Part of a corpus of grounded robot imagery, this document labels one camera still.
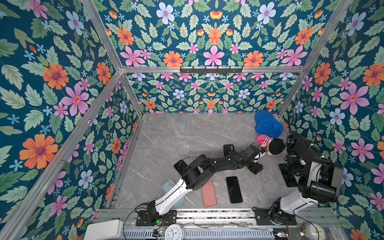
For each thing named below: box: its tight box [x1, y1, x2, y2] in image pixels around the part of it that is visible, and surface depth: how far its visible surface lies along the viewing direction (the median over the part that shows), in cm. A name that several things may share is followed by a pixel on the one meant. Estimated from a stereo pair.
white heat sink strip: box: [123, 228, 275, 240], surface depth 72 cm
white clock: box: [164, 223, 185, 240], surface depth 68 cm
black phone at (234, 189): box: [226, 176, 243, 204], surface depth 84 cm
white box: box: [84, 219, 124, 240], surface depth 68 cm
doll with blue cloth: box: [254, 110, 285, 156], surface depth 110 cm
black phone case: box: [223, 144, 235, 157], surface depth 101 cm
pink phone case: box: [201, 178, 217, 208], surface depth 83 cm
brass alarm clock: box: [298, 221, 327, 240], surface depth 67 cm
